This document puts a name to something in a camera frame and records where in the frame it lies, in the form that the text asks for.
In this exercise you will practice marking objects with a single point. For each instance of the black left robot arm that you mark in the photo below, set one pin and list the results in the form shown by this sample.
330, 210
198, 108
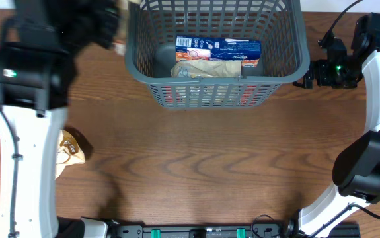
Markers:
38, 46

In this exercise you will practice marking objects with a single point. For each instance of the orange yellow cracker package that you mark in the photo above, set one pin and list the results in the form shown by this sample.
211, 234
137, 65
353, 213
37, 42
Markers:
210, 95

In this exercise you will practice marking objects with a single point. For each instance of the beige snack pouch bottom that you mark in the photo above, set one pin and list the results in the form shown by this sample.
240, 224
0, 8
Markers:
68, 152

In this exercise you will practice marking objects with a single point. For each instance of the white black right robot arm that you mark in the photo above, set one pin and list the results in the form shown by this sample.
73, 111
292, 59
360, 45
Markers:
356, 172

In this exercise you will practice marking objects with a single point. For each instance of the beige snack pouch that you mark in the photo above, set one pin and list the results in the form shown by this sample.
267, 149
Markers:
68, 152
206, 69
121, 36

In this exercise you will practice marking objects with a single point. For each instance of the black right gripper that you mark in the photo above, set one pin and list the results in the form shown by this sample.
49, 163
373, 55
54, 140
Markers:
320, 66

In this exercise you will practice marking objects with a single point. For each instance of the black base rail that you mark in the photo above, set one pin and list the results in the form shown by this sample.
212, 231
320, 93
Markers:
269, 230

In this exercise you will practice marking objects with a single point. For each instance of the grey plastic basket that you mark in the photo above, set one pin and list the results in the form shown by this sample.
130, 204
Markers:
156, 27

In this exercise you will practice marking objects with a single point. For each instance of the beige snack pouch top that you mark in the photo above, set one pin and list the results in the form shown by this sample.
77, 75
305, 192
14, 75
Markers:
121, 36

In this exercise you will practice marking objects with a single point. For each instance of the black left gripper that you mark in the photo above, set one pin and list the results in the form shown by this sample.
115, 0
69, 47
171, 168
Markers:
108, 28

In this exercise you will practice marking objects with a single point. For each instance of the blue tissue multipack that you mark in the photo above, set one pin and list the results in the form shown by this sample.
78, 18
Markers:
218, 49

